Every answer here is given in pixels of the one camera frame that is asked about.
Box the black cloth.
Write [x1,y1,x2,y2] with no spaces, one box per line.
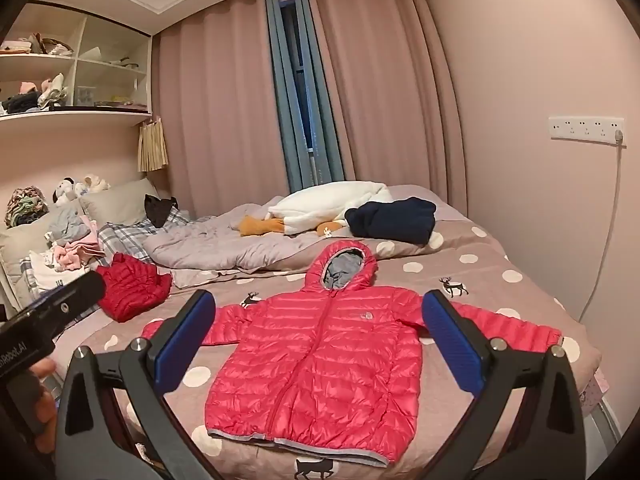
[144,194,179,228]

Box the grey pillow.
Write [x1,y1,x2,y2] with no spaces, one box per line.
[0,205,86,283]

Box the plaid pillow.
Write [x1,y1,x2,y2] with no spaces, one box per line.
[97,208,191,263]

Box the blue sheer curtain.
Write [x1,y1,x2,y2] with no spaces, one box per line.
[263,0,346,198]

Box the floral patterned cloth bundle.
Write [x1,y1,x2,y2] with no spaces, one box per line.
[5,186,50,228]

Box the clothes heap on shelf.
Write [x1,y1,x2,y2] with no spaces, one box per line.
[0,32,74,57]

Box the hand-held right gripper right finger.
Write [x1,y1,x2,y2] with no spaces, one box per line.
[421,290,587,480]

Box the white power cable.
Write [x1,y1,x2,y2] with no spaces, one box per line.
[580,130,627,323]

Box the folded clothes stack on shelf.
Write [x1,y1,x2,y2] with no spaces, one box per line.
[0,72,69,113]

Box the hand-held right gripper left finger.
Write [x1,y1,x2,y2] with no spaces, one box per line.
[54,289,221,480]

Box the person's left hand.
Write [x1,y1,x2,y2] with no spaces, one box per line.
[27,357,61,456]

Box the white wall socket panel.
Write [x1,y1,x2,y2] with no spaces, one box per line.
[548,116,626,142]

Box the pink hooded puffer jacket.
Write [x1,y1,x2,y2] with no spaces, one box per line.
[141,240,563,466]

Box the polka dot deer blanket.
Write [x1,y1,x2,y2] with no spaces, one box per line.
[50,185,603,480]

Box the pink curtain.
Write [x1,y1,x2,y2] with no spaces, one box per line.
[305,0,468,216]
[152,0,296,221]

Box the white goose plush toy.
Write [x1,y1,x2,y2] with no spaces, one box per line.
[239,181,391,238]

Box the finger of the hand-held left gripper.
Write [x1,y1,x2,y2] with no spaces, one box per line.
[44,270,107,346]

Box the white printed garment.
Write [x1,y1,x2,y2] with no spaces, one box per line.
[21,250,73,293]

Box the navy blue garment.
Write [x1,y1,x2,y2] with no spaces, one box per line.
[345,197,437,246]

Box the red folded puffer jacket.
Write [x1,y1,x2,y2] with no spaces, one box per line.
[95,252,173,323]

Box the grey quilt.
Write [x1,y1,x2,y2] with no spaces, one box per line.
[144,195,351,283]

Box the beige pillow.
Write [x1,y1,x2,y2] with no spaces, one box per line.
[80,177,161,226]

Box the grey blue garment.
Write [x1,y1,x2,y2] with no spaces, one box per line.
[46,206,93,242]

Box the window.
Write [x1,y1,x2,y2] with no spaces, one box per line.
[280,2,321,153]

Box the white wall shelf unit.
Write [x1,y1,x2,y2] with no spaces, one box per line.
[0,0,153,122]

